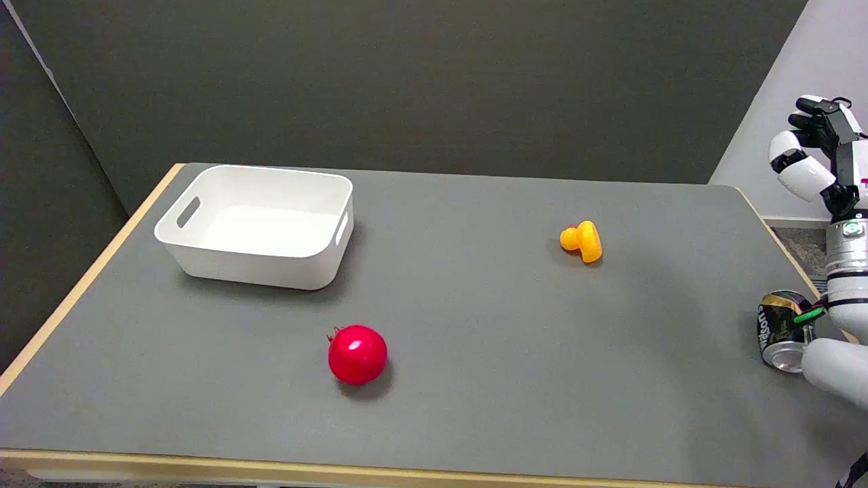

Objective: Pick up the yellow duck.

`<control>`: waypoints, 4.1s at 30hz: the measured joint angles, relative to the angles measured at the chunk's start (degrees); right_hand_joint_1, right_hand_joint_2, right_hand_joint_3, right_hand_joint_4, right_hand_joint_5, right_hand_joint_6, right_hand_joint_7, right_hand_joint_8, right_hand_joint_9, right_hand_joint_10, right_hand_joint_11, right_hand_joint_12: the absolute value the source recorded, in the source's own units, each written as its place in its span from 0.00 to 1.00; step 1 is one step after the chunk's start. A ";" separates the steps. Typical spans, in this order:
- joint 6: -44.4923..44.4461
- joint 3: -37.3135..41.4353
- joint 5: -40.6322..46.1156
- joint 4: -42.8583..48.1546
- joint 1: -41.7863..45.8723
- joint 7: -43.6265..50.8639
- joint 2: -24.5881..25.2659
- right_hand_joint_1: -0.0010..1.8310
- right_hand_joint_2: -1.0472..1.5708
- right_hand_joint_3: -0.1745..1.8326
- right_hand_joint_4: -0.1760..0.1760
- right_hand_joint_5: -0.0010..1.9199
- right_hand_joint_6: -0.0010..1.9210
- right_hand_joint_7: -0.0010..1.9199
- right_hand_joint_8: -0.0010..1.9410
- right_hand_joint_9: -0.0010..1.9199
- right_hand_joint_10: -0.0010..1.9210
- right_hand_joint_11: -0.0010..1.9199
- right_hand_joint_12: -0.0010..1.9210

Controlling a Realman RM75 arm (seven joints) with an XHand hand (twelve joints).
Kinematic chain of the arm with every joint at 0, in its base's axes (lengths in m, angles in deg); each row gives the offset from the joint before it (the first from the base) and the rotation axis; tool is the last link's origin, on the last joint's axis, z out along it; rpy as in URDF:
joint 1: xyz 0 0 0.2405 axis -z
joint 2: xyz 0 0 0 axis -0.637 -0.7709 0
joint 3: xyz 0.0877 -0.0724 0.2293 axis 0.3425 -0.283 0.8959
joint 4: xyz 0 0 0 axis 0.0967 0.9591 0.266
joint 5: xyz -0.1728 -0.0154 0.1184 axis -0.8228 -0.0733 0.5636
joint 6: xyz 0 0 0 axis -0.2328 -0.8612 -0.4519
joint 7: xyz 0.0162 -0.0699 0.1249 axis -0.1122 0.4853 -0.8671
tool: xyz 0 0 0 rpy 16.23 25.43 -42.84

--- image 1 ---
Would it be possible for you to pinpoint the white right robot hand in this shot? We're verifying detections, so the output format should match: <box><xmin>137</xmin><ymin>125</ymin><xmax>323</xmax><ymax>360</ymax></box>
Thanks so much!
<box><xmin>769</xmin><ymin>96</ymin><xmax>868</xmax><ymax>220</ymax></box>

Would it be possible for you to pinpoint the yellow rubber duck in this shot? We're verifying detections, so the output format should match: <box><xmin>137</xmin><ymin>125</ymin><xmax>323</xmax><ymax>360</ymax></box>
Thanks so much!
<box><xmin>560</xmin><ymin>220</ymin><xmax>603</xmax><ymax>264</ymax></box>

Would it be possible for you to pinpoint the black and gold can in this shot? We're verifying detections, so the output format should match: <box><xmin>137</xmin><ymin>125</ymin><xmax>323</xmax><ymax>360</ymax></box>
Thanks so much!
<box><xmin>757</xmin><ymin>290</ymin><xmax>817</xmax><ymax>373</ymax></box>

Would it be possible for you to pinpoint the red pomegranate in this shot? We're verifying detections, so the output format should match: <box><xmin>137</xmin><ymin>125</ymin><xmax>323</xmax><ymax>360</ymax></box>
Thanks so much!
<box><xmin>327</xmin><ymin>325</ymin><xmax>389</xmax><ymax>386</ymax></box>

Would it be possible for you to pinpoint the white plastic bin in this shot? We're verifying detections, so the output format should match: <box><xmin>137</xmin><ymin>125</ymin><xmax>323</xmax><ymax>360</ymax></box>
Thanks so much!
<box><xmin>154</xmin><ymin>165</ymin><xmax>355</xmax><ymax>291</ymax></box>

